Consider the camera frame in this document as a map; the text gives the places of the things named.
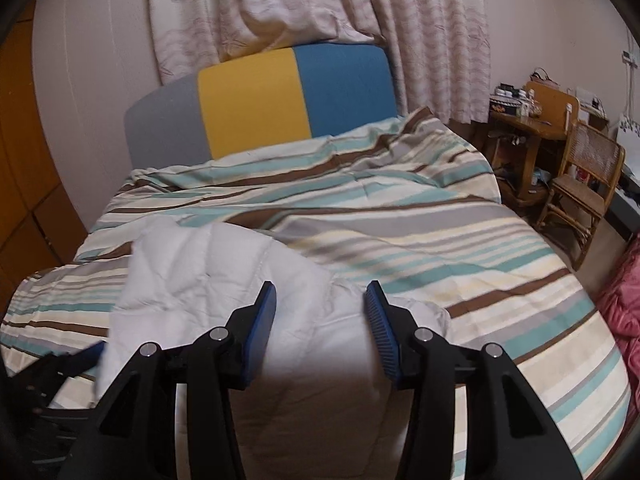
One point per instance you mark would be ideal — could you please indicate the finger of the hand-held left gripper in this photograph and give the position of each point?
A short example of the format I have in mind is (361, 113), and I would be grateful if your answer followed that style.
(85, 360)
(60, 430)

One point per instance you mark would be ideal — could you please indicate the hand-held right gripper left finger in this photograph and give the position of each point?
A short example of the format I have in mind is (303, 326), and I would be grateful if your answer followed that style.
(262, 330)

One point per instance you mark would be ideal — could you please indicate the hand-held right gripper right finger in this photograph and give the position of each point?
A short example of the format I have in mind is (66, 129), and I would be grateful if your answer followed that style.
(380, 330)

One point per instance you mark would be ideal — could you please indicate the white quilted blanket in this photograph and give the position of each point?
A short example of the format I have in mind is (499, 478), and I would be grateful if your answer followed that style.
(200, 270)

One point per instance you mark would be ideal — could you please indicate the striped duvet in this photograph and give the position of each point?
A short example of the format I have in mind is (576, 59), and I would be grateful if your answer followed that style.
(400, 220)

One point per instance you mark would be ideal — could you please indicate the wooden wardrobe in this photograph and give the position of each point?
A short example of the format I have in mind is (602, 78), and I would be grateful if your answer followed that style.
(20, 160)

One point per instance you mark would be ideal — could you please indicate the grey yellow blue headboard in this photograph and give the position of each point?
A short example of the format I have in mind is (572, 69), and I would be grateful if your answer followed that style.
(250, 105)

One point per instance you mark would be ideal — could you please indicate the pink quilt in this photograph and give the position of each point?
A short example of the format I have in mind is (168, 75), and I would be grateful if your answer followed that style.
(625, 290)

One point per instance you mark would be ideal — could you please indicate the wooden desk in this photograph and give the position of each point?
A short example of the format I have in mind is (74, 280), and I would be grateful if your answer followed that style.
(530, 127)

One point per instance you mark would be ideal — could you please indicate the round patterned tin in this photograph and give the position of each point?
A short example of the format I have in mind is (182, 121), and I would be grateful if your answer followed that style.
(505, 105)

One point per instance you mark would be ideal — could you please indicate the dark low table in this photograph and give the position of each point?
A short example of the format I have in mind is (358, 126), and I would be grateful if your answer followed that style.
(627, 205)

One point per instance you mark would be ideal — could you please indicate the rattan chair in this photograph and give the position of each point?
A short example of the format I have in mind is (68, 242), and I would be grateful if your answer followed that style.
(595, 152)

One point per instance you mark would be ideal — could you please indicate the patterned white curtain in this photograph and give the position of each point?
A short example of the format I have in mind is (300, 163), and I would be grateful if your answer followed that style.
(425, 35)

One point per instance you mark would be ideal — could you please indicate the handbag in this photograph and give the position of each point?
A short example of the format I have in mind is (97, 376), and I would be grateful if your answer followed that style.
(542, 77)

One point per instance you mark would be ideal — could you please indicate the white printed bag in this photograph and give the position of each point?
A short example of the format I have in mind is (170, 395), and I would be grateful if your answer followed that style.
(629, 132)

